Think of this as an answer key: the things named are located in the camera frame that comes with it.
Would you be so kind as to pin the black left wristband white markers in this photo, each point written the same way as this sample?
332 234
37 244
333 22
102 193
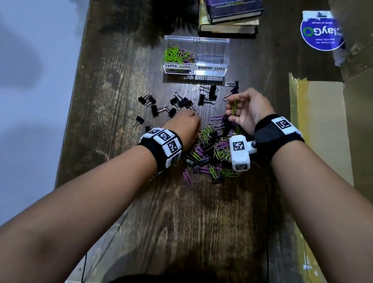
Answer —
161 148

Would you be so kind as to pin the yellowish cardboard sheet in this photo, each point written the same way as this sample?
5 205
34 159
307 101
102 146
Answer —
320 131

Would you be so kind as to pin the blue round sticker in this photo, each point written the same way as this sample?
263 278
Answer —
321 32

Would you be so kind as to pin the bunch of sorted paper clips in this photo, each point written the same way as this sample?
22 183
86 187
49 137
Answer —
176 55

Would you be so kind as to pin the pile of black binder clips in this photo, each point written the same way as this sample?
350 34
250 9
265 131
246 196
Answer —
213 93

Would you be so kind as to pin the black wristband white markers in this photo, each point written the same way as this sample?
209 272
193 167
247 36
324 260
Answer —
274 135
161 148

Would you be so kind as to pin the person's left hand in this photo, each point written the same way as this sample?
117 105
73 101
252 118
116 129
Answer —
183 127

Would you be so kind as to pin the person's right hand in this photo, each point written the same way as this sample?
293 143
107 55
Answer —
254 109

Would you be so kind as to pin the clear two-compartment plastic box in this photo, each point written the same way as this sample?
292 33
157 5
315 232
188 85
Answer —
213 54

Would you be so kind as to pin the person's left forearm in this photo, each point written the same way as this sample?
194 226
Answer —
62 222

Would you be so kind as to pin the yellow-green paper clip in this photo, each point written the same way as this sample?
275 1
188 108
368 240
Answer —
234 108

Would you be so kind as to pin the person's right forearm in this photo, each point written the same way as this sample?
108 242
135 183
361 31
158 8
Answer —
333 231

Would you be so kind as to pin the black right wristband white markers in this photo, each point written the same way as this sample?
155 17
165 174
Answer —
274 135

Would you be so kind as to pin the tan book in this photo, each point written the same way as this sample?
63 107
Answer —
227 28

